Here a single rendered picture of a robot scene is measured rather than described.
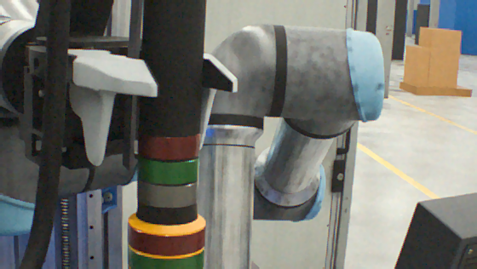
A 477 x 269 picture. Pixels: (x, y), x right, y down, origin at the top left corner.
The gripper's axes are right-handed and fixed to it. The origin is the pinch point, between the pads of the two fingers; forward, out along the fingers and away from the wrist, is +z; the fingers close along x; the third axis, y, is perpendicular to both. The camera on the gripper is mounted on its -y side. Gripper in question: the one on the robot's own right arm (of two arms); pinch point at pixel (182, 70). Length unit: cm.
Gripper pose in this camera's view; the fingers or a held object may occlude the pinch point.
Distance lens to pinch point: 34.4
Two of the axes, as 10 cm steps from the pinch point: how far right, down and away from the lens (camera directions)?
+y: -0.5, 9.8, 1.9
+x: -7.9, 0.8, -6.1
